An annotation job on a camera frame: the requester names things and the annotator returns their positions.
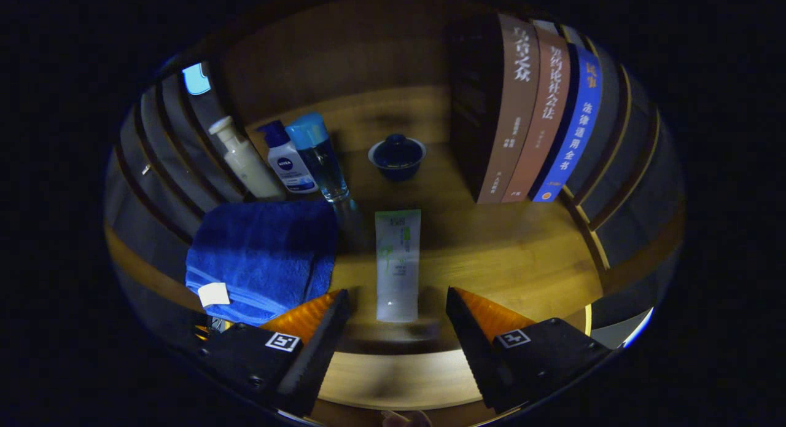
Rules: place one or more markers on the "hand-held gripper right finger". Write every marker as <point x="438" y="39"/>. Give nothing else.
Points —
<point x="473" y="347"/>

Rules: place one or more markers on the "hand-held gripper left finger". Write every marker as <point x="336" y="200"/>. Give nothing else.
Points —
<point x="322" y="347"/>

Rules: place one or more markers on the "wooden drawer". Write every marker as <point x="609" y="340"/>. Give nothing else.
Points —
<point x="399" y="378"/>

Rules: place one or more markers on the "white green tube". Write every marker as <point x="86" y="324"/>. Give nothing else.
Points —
<point x="398" y="261"/>

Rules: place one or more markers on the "wooden countertop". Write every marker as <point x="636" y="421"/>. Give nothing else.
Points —
<point x="491" y="255"/>

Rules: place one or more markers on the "wooden cabinet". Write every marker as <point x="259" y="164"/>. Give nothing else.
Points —
<point x="344" y="52"/>

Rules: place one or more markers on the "blue folded towel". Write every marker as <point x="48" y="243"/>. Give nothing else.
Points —
<point x="264" y="249"/>

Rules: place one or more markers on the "white lotion bottle blue cap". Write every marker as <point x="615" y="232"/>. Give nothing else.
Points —
<point x="288" y="163"/>

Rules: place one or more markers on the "clear teal bottle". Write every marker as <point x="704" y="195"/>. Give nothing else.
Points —
<point x="319" y="160"/>

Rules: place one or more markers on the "white pump bottle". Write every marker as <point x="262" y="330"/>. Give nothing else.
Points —
<point x="252" y="166"/>

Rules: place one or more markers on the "blue lidded teacup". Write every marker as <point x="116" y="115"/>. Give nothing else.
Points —
<point x="397" y="158"/>

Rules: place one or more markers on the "dark brown book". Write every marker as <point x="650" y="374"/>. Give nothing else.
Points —
<point x="516" y="107"/>

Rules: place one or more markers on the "blue book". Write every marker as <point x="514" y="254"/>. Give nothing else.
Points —
<point x="577" y="126"/>

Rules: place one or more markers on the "reddish brown book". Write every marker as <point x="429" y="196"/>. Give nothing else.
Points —
<point x="546" y="113"/>

